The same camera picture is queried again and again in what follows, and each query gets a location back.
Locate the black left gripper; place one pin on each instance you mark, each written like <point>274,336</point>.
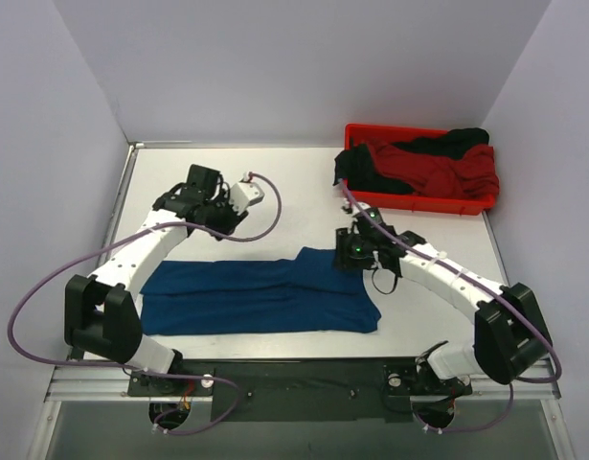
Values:
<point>225,220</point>

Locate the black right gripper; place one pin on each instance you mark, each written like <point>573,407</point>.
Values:
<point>347,254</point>

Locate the blue t shirt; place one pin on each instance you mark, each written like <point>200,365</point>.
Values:
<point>303,294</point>

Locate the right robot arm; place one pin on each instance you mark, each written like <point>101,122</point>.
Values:
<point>509,331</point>

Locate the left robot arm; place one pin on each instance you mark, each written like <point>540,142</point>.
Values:
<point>100,315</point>

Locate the black t shirt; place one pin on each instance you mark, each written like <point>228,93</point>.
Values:
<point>356,166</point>

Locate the red plastic bin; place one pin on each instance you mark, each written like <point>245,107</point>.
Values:
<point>356,133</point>

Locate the red t shirt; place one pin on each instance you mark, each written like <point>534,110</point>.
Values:
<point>471,177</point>

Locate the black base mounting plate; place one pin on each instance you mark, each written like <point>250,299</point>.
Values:
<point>307,390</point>

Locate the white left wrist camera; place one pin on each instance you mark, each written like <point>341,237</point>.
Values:
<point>245,194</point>

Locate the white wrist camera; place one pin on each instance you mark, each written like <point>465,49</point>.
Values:
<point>245,194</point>
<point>362,215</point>

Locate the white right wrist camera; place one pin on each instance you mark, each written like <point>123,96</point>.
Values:
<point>362,215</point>

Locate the aluminium front rail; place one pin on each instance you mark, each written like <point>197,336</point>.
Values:
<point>110,385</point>

